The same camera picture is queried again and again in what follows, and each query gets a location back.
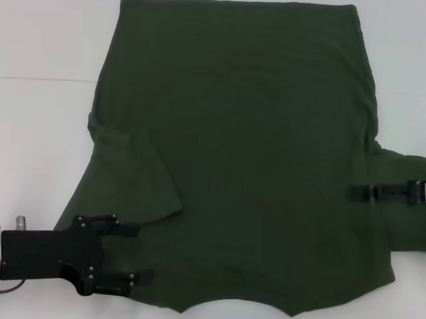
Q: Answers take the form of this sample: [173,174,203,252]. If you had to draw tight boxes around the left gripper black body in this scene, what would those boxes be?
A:
[0,210,122,298]

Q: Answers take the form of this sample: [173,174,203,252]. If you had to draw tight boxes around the dark green t-shirt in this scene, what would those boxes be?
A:
[49,0,426,319]

